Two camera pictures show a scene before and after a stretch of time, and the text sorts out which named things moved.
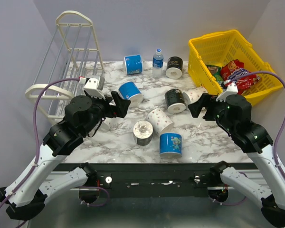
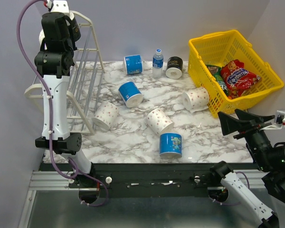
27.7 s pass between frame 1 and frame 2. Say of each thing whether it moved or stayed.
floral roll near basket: stayed
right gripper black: moved
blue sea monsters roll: stayed
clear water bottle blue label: stayed
